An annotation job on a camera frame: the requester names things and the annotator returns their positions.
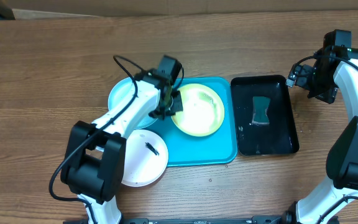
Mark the light blue plate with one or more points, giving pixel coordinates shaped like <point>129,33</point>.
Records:
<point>116,95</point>

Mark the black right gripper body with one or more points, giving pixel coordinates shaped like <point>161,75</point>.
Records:
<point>324,94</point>

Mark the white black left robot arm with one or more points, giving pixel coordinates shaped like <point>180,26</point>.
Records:
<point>93,166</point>

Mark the yellow plate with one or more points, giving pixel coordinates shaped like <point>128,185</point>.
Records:
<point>203,110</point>

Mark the green sponge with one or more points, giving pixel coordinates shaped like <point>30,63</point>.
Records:
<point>260,107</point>

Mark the black rectangular tray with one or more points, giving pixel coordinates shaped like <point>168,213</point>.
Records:
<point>279,136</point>

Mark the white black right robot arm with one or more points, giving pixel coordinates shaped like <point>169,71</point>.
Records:
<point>337,67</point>

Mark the white plate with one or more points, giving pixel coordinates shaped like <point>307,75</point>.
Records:
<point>137,162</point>

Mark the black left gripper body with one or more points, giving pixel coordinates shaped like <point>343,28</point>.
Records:
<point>168,107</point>

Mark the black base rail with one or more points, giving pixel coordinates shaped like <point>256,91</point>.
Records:
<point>261,219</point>

